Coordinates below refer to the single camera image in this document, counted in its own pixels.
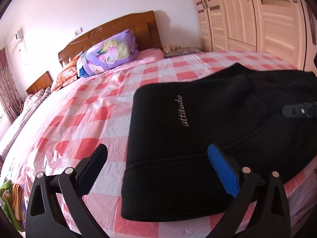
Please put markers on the light wood wardrobe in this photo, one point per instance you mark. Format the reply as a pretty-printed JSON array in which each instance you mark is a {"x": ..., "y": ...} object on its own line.
[{"x": 284, "y": 28}]

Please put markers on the pink checkered bed sheet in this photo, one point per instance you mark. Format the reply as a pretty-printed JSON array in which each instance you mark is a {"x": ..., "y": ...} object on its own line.
[{"x": 72, "y": 122}]

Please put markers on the black sweatpants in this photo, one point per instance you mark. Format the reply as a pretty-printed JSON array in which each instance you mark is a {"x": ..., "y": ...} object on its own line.
[{"x": 168, "y": 176}]

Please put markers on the orange patterned pillow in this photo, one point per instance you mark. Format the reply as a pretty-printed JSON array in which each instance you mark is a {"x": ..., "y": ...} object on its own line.
[{"x": 67, "y": 76}]

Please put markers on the white wall air conditioner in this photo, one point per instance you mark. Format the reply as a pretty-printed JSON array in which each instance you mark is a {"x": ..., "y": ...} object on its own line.
[{"x": 17, "y": 39}]

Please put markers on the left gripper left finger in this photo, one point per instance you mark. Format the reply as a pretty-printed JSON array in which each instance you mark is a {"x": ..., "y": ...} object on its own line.
[{"x": 44, "y": 214}]

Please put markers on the floral covered nightstand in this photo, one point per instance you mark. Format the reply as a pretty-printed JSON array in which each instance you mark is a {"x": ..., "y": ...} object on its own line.
[{"x": 175, "y": 51}]

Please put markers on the pink patterned curtain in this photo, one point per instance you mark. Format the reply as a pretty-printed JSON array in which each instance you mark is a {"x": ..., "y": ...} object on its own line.
[{"x": 10, "y": 97}]

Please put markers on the purple floral folded quilt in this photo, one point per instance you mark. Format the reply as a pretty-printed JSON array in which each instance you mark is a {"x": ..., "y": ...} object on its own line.
[{"x": 108, "y": 54}]

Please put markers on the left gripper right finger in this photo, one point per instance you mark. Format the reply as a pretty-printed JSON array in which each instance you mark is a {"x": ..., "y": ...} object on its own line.
[{"x": 271, "y": 215}]

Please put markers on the green orange cloth pile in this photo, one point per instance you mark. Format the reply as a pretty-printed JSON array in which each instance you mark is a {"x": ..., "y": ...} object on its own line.
[{"x": 11, "y": 203}]

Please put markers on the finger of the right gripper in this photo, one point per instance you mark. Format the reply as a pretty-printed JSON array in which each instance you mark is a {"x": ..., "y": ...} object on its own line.
[{"x": 305, "y": 110}]

